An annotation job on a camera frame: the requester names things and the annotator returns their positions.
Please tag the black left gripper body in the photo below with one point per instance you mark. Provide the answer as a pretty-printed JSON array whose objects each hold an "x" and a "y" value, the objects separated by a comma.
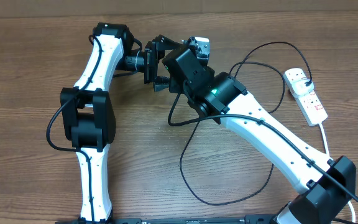
[{"x": 150, "y": 63}]

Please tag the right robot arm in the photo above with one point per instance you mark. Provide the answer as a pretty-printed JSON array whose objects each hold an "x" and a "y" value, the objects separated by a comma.
[{"x": 324, "y": 185}]

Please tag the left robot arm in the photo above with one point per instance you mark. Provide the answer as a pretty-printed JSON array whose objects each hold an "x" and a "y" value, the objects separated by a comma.
[{"x": 88, "y": 117}]

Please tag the white charger plug adapter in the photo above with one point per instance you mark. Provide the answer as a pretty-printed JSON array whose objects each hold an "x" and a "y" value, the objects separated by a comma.
[{"x": 301, "y": 87}]

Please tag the white power strip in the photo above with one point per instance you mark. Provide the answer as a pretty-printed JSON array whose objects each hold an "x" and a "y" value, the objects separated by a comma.
[{"x": 310, "y": 105}]

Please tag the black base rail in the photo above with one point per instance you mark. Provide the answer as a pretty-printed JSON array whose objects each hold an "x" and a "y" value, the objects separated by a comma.
[{"x": 248, "y": 219}]

